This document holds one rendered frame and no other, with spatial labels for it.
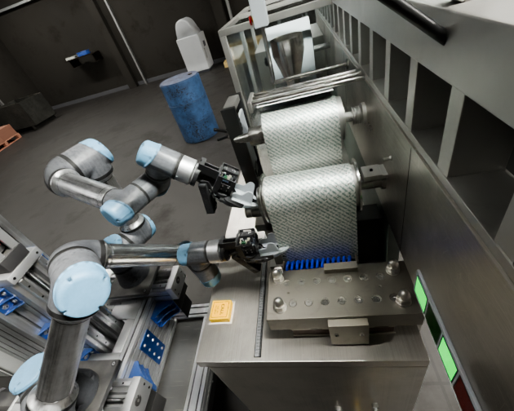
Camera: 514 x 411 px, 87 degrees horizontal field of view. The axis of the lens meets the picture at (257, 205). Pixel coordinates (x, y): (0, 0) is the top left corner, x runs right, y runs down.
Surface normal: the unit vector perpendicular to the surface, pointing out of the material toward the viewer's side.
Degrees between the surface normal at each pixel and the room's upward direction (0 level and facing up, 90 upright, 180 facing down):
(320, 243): 90
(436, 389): 0
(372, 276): 0
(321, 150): 92
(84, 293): 85
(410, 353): 0
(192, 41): 90
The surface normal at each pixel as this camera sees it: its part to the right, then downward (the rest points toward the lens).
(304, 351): -0.25, -0.75
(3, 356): 0.97, -0.15
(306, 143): -0.07, 0.67
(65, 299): 0.69, 0.22
